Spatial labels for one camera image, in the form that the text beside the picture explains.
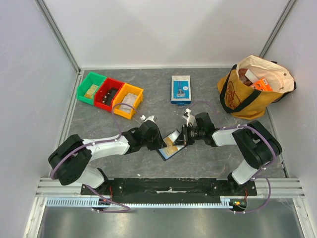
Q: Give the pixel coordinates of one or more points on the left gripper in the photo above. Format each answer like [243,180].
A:
[160,143]

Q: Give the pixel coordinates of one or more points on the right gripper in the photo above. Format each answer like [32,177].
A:
[184,134]

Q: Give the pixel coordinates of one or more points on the gold VIP card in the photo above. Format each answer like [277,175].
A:
[168,142]
[169,151]

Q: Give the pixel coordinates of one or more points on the black card holder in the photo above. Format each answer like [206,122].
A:
[173,136]

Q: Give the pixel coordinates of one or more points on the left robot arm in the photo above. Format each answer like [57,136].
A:
[70,161]

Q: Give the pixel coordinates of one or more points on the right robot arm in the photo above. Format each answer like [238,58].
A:
[258,147]

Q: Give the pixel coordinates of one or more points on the yellow plastic bin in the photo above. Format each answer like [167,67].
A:
[127,88]

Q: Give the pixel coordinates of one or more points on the plastic bags in yellow bin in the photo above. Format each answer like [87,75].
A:
[129,99]

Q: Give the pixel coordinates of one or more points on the blue white box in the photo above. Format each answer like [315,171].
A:
[180,90]

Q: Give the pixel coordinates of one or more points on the black parts in red bin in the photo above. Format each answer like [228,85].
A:
[109,96]

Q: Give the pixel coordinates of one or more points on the red plastic bin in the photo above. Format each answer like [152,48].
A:
[108,83]

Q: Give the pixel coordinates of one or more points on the tan blocks in green bin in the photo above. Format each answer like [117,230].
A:
[91,91]

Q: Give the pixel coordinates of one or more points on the yellow canvas tote bag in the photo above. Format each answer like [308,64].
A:
[240,100]

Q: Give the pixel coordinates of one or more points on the green plastic bin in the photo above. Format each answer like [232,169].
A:
[88,87]

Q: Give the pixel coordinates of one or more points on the orange box in bag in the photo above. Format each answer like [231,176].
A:
[262,85]

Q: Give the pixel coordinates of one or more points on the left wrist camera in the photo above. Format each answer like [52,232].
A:
[150,118]

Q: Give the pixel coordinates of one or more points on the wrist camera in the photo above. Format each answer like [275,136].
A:
[190,119]
[150,118]

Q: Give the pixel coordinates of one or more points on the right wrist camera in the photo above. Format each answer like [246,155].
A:
[190,119]

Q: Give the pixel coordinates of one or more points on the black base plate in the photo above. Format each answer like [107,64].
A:
[173,190]

